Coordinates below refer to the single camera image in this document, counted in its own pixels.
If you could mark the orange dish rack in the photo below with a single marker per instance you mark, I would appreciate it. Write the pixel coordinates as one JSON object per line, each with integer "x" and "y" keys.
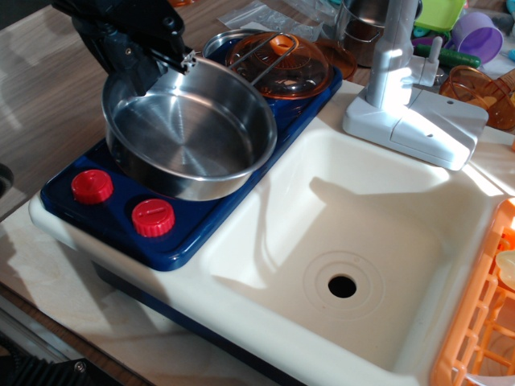
{"x": 480, "y": 341}

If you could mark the cream toy sink unit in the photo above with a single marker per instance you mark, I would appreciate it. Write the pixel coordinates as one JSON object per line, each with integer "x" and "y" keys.
{"x": 344, "y": 265}

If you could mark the white grey toy faucet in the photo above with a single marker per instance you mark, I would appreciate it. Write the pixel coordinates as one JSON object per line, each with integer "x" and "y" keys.
{"x": 396, "y": 110}

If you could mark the red stove knob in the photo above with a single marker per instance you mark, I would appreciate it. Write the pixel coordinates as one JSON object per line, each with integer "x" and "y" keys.
{"x": 92, "y": 187}
{"x": 153, "y": 218}

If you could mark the lime green plastic tray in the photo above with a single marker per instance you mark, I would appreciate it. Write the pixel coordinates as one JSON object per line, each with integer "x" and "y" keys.
{"x": 439, "y": 15}

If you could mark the tall steel pot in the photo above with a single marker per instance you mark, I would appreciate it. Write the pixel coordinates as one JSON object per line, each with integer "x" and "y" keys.
{"x": 359, "y": 26}

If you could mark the purple plastic cup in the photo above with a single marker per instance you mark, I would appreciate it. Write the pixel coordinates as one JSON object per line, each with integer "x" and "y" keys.
{"x": 475, "y": 34}

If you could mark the stainless steel pan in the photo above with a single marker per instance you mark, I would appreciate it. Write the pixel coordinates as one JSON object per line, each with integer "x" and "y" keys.
{"x": 197, "y": 136}

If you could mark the orange transparent cup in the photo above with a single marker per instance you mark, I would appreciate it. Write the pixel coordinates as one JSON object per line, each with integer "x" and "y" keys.
{"x": 495, "y": 96}

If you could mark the clear plastic bag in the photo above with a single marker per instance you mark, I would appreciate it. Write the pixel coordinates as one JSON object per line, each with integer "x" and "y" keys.
{"x": 259, "y": 16}

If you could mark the orange transparent pot lid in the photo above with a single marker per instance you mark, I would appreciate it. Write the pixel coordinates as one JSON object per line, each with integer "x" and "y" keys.
{"x": 280, "y": 65}

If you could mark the steel pot behind stove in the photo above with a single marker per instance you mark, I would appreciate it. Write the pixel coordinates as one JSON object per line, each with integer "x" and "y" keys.
{"x": 217, "y": 41}

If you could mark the green toy cucumber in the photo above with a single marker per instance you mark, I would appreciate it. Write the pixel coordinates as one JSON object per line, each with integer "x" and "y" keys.
{"x": 448, "y": 58}

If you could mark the blue toy stove top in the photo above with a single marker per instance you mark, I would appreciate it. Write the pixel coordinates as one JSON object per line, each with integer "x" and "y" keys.
{"x": 195, "y": 221}

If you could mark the red right stove knob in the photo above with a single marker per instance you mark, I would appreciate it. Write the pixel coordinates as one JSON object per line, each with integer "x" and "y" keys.
{"x": 153, "y": 218}

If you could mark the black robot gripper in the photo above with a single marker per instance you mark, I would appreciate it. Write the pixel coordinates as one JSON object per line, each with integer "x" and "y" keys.
{"x": 131, "y": 39}

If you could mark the red left stove knob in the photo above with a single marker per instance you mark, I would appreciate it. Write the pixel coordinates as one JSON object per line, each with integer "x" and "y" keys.
{"x": 92, "y": 187}

